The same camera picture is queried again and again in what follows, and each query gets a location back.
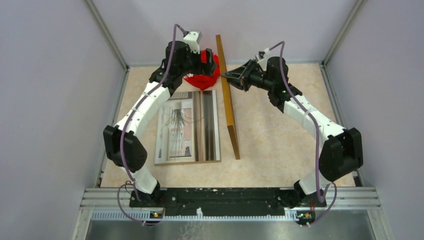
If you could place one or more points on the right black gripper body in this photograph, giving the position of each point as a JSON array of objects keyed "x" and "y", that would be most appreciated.
[{"x": 253, "y": 77}]

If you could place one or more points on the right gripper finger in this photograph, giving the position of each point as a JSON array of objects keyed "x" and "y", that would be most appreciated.
[
  {"x": 240, "y": 72},
  {"x": 236, "y": 84}
]

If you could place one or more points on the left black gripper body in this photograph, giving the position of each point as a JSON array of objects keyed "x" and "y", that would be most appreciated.
[{"x": 193, "y": 64}]

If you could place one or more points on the wooden picture frame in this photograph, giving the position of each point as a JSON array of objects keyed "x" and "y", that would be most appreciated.
[{"x": 227, "y": 99}]

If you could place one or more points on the photo with glass sheet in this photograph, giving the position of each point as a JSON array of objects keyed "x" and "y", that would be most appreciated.
[{"x": 187, "y": 129}]

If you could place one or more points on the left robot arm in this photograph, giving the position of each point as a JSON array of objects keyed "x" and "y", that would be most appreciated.
[{"x": 123, "y": 140}]

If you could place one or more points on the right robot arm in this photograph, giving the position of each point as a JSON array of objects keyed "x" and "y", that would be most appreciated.
[{"x": 338, "y": 150}]

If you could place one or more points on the red crumpled cloth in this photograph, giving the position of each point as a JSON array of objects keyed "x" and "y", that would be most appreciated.
[{"x": 204, "y": 82}]

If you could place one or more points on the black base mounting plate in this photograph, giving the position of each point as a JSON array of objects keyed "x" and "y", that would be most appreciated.
[{"x": 224, "y": 202}]

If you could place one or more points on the right controller board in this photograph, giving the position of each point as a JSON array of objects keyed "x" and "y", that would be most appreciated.
[{"x": 306, "y": 215}]

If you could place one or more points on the controller board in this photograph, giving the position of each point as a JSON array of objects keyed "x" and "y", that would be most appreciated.
[
  {"x": 156, "y": 215},
  {"x": 306, "y": 215}
]

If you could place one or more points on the left controller board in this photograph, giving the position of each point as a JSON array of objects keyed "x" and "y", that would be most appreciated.
[{"x": 156, "y": 215}]

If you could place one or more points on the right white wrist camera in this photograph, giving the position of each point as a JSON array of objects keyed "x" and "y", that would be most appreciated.
[{"x": 262, "y": 59}]

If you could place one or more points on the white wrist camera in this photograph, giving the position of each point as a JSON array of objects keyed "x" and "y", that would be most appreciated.
[
  {"x": 262, "y": 59},
  {"x": 192, "y": 39}
]

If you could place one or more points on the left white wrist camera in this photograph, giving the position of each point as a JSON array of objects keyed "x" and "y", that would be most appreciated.
[{"x": 192, "y": 39}]

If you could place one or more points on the aluminium rail front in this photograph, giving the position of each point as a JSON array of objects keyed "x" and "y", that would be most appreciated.
[{"x": 113, "y": 204}]

